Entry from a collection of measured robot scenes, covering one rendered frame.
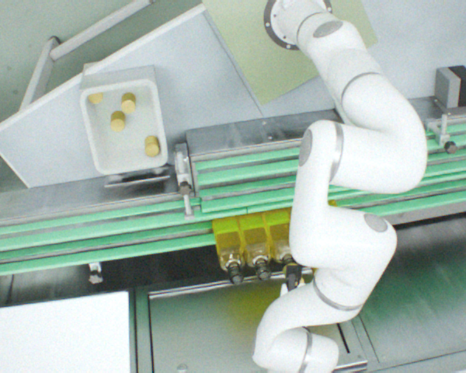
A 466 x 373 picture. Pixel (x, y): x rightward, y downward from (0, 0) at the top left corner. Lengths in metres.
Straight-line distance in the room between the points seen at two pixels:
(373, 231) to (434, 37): 0.83
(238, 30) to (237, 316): 0.63
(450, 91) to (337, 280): 0.80
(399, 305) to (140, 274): 0.65
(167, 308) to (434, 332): 0.60
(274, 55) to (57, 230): 0.64
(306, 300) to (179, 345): 0.48
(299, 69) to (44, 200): 0.69
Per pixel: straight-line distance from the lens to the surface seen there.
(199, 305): 1.37
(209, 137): 1.41
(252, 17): 1.30
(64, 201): 1.46
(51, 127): 1.47
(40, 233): 1.42
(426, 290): 1.45
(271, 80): 1.35
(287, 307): 0.90
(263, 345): 0.93
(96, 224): 1.39
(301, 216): 0.77
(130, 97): 1.36
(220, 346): 1.28
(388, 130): 0.84
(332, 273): 0.82
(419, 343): 1.33
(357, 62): 0.92
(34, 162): 1.52
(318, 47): 1.03
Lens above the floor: 2.04
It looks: 56 degrees down
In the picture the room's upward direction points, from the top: 165 degrees clockwise
